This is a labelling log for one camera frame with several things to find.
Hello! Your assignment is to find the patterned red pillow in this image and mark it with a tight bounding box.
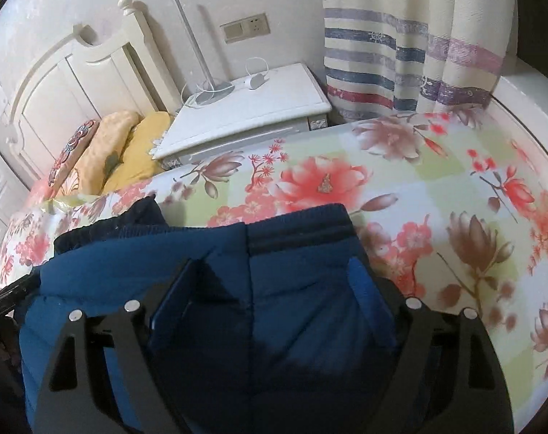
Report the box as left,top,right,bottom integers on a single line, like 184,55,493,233
47,120,99,188

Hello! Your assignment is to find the floral bed sheet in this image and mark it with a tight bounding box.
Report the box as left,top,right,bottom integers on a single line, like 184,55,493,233
0,112,548,430

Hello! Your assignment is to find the yellow blanket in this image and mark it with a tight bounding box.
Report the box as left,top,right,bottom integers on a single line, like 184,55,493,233
54,111,174,196

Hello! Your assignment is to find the white wooden headboard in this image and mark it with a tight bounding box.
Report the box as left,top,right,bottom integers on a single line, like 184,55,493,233
4,0,183,179

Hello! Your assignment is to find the white desk lamp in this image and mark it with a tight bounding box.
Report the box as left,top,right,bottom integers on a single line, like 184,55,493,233
169,0,237,107

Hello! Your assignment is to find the white bedside table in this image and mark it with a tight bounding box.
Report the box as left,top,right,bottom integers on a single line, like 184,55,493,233
153,63,332,170

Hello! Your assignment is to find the striped sailboat curtain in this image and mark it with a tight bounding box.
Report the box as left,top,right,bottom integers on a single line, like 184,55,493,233
322,0,517,122

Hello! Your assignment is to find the white charger cable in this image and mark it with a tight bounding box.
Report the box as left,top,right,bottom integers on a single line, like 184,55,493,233
178,56,271,112

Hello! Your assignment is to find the beige wall socket plate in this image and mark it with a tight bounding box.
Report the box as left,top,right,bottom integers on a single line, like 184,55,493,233
220,13,270,44

